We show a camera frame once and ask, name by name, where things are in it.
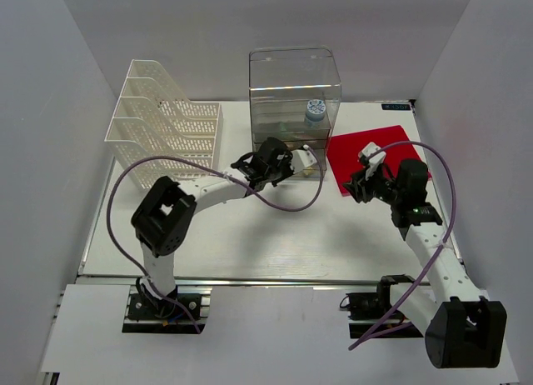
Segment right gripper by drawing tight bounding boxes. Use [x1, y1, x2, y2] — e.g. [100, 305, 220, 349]
[341, 162, 403, 206]

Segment blue cleaning gel jar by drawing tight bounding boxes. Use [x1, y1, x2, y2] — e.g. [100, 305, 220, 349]
[304, 99, 326, 128]

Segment clear acrylic drawer organizer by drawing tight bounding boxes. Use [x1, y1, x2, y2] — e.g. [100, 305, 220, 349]
[248, 45, 341, 179]

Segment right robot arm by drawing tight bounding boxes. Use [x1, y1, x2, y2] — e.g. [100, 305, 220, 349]
[343, 157, 507, 368]

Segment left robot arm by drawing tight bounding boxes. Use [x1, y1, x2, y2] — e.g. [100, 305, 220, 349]
[131, 137, 316, 318]

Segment dark label sticker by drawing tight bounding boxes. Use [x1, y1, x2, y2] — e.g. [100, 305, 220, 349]
[381, 103, 411, 111]

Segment white plastic file rack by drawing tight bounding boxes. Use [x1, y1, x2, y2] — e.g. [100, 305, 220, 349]
[105, 59, 223, 169]

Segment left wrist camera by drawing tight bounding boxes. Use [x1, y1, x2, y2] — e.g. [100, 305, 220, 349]
[291, 144, 318, 175]

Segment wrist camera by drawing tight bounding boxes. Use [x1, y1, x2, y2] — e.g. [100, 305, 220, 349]
[291, 144, 318, 175]
[358, 142, 386, 179]

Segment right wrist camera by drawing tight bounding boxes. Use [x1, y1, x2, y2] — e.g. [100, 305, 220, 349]
[358, 142, 386, 179]

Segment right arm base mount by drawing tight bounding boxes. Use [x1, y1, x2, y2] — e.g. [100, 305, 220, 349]
[339, 274, 423, 339]

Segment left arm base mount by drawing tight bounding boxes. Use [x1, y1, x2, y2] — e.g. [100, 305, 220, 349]
[122, 291, 209, 335]

